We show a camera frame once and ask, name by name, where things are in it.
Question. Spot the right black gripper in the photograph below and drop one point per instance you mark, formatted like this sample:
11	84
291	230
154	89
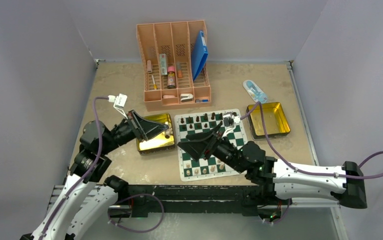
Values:
203	143

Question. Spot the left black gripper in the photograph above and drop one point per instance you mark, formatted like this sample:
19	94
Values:
142	128

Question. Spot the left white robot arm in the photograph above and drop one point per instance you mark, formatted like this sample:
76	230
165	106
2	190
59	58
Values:
70	217

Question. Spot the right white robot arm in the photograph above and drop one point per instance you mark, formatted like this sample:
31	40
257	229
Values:
278	177

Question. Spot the pile of light chess pieces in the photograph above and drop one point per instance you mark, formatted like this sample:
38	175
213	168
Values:
169	131

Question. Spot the left gold tin tray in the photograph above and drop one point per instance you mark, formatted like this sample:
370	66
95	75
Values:
159	143

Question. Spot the gold tin tray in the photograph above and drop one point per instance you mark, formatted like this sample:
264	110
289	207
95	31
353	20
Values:
276	123
159	143

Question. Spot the white stapler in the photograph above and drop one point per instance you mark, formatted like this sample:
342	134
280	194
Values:
186	97

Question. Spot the brown bottle pink cap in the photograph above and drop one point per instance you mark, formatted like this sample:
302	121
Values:
171	77

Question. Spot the blue white packaged item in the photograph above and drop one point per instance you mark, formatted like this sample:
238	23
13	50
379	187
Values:
255	91

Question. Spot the right gold tin tray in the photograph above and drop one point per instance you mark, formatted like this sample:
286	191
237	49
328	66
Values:
276	123

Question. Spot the white green box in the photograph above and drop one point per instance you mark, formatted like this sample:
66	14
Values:
163	65

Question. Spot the pink desk organizer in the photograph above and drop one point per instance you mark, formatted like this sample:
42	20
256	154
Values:
173	56

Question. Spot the blue folder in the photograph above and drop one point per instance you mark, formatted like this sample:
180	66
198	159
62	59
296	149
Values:
199	55

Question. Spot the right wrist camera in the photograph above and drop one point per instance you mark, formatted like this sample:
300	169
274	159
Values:
230	121

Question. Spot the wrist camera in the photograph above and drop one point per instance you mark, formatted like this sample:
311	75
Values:
119	102
230	121

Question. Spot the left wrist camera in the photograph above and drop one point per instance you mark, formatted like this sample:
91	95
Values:
119	102

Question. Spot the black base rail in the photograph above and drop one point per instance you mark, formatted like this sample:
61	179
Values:
247	200

